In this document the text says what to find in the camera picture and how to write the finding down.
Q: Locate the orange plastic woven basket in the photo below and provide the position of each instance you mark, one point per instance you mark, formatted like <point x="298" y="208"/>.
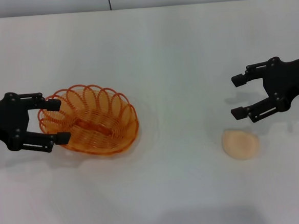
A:
<point x="99" y="125"/>

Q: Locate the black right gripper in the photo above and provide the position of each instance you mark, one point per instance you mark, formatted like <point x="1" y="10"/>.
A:
<point x="286" y="82"/>

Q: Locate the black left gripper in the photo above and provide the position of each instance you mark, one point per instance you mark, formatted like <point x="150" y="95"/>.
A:
<point x="6" y="119"/>

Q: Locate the pale peach bread bun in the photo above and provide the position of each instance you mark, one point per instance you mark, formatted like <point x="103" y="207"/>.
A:
<point x="240" y="144"/>

